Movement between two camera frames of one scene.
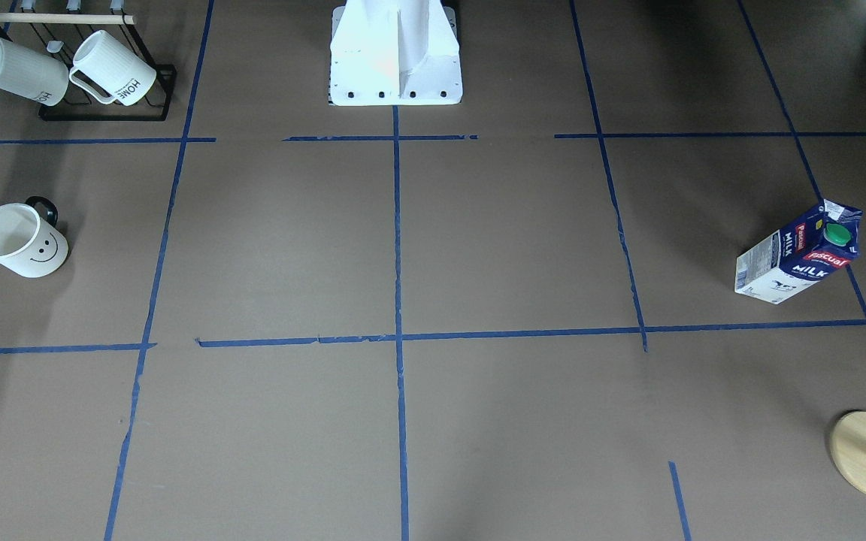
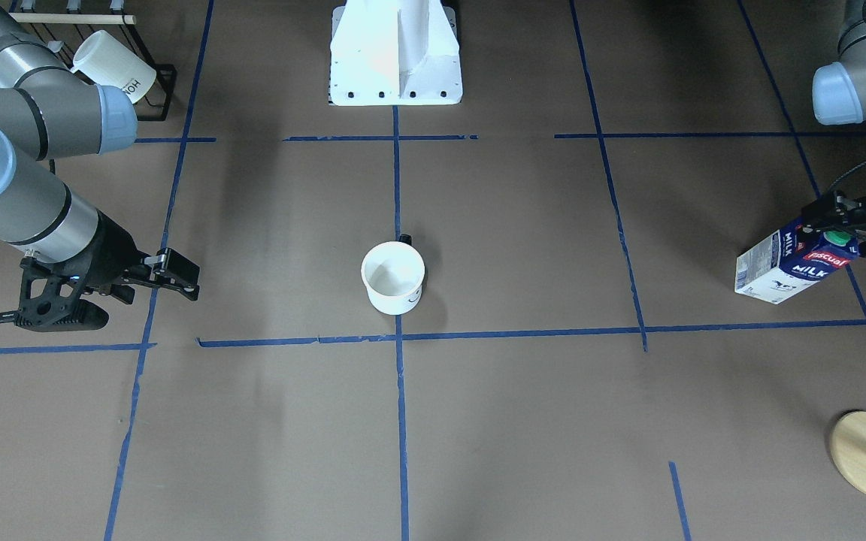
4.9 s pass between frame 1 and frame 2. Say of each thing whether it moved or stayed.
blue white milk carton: stayed
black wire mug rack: stayed
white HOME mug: stayed
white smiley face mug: moved
